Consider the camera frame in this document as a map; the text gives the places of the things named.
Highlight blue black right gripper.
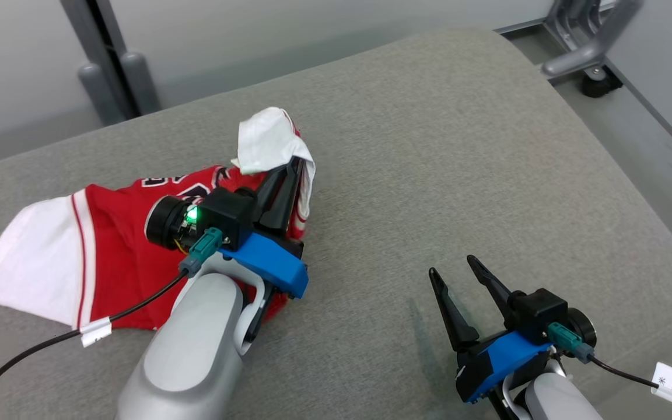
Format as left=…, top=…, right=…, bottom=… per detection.
left=428, top=254, right=554, bottom=404

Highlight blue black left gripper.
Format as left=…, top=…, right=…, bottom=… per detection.
left=219, top=155, right=309, bottom=299

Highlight red basketball jersey black print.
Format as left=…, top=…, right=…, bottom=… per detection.
left=138, top=107, right=317, bottom=321

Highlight red shorts white side panels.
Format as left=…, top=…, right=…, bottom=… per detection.
left=0, top=185, right=197, bottom=331

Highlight black caster wheel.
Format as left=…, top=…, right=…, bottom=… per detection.
left=580, top=65, right=624, bottom=99

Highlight teal left camera connector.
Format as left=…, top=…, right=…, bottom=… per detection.
left=178, top=227, right=224, bottom=278

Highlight teal camera connector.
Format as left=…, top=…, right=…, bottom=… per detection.
left=178, top=227, right=224, bottom=278
left=546, top=322, right=596, bottom=364

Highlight teal right camera connector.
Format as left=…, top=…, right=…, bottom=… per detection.
left=546, top=322, right=596, bottom=364

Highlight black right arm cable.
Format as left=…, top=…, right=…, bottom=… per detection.
left=590, top=355, right=672, bottom=418

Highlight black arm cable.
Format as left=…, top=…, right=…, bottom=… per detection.
left=0, top=271, right=188, bottom=420
left=590, top=355, right=672, bottom=418

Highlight white right cable label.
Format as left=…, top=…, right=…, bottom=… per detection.
left=650, top=362, right=672, bottom=404

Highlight white cable label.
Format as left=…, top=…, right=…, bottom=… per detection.
left=79, top=317, right=113, bottom=349
left=650, top=362, right=672, bottom=404

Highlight grey metal partition post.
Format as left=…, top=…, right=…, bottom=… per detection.
left=59, top=0, right=162, bottom=126

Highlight white left cable label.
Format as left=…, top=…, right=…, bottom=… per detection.
left=79, top=317, right=113, bottom=349

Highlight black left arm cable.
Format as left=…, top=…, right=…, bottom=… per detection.
left=0, top=271, right=188, bottom=420

